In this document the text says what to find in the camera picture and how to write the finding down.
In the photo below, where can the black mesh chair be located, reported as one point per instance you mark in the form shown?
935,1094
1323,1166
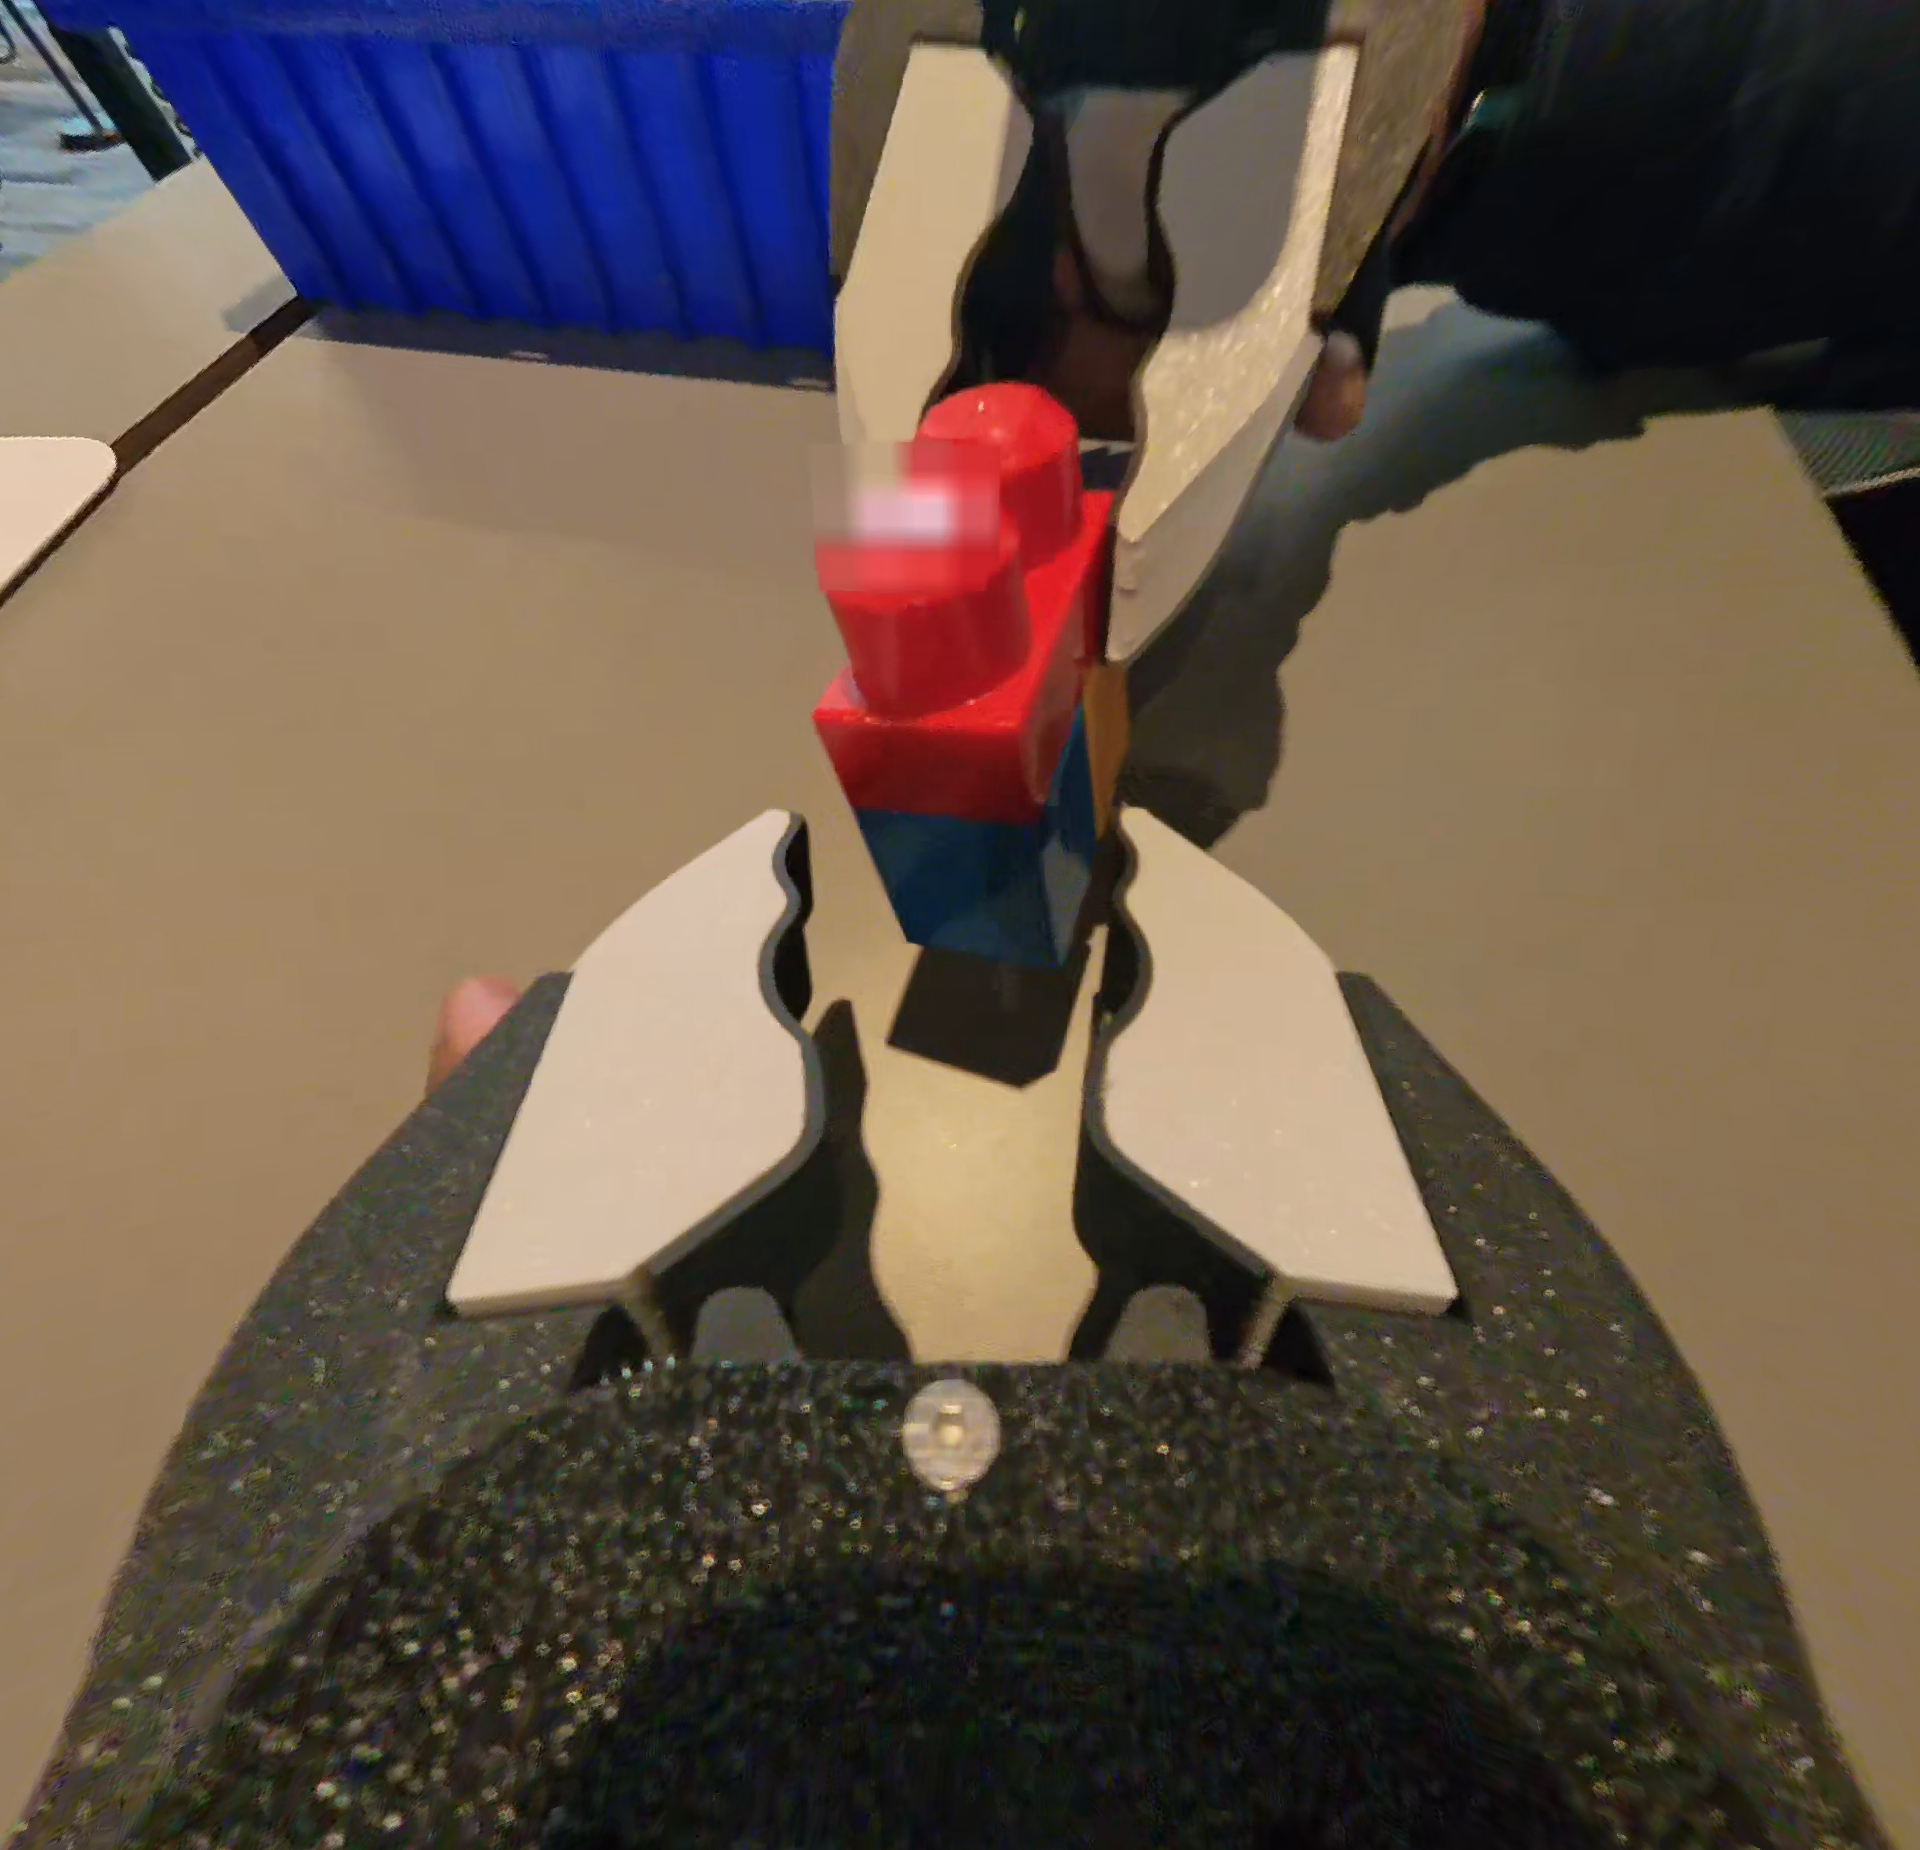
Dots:
1869,531

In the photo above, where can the person's right hand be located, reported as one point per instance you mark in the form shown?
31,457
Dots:
1338,389

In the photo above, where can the red mega block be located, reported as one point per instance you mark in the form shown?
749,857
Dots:
961,740

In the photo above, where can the blue plastic bin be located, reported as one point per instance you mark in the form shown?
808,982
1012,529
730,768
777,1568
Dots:
526,155

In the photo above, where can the yellow mega block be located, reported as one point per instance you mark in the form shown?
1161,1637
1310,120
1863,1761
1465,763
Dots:
1109,740

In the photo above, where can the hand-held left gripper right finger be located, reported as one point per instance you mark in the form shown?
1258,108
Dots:
1261,1115

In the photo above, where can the person's left hand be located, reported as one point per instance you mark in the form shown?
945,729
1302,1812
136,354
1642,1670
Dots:
470,1014

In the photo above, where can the blue mega block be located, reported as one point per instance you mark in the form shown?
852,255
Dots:
975,875

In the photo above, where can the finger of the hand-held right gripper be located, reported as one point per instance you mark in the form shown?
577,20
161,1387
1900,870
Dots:
916,231
1245,350

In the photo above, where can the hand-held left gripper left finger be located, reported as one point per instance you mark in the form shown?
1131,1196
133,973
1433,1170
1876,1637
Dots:
645,1086

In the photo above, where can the person's right forearm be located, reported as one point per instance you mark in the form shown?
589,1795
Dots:
1681,155

